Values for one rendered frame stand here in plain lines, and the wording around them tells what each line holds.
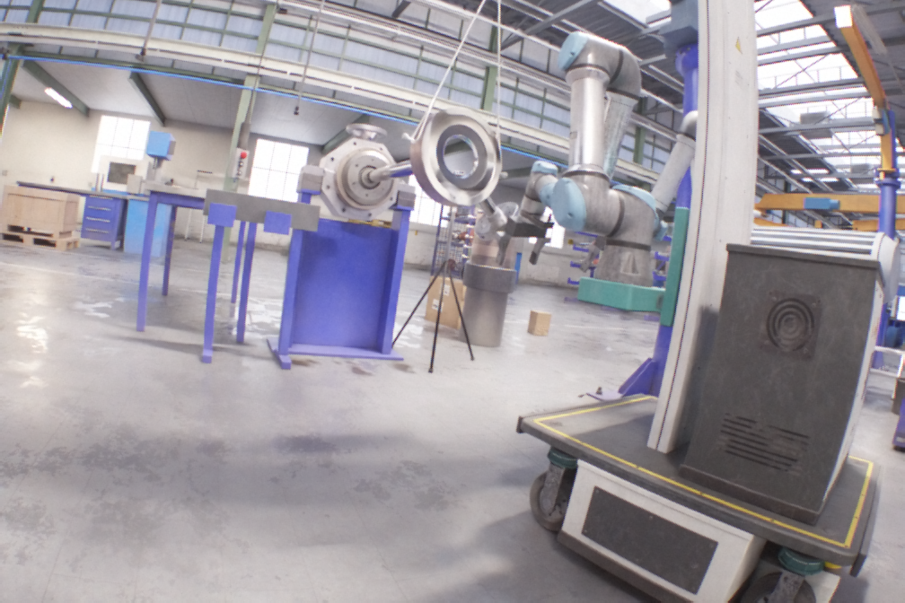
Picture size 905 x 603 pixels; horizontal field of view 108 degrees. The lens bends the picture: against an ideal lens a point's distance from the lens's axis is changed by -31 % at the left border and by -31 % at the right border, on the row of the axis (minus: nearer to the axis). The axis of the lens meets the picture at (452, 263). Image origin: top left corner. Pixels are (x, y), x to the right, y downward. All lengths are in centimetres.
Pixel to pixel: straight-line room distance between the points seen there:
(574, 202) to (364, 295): 222
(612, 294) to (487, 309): 285
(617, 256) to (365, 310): 223
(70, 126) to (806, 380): 1561
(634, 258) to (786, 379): 45
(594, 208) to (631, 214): 10
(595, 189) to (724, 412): 57
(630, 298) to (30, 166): 1556
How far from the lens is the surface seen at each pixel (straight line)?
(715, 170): 124
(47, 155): 1567
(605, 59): 129
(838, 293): 100
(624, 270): 114
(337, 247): 304
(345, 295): 309
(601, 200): 111
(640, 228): 117
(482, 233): 186
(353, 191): 277
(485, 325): 394
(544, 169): 140
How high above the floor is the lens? 73
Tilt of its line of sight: 1 degrees down
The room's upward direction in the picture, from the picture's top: 9 degrees clockwise
